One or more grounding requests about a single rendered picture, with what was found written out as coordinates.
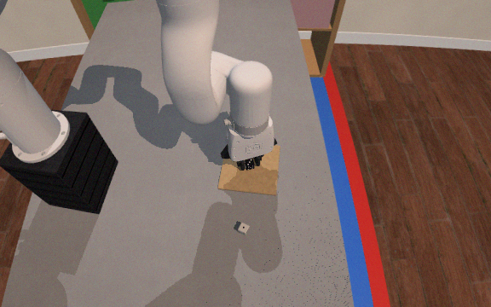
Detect white die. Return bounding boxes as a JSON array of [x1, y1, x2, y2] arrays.
[[238, 223, 250, 235]]

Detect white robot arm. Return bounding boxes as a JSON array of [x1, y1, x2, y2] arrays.
[[0, 0, 273, 163]]

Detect tan mat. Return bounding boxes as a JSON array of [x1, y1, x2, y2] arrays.
[[218, 145, 280, 195]]

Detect black die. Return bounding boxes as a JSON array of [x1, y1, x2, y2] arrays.
[[245, 159, 255, 170]]

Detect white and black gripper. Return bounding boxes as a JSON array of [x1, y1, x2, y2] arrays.
[[221, 117, 277, 171]]

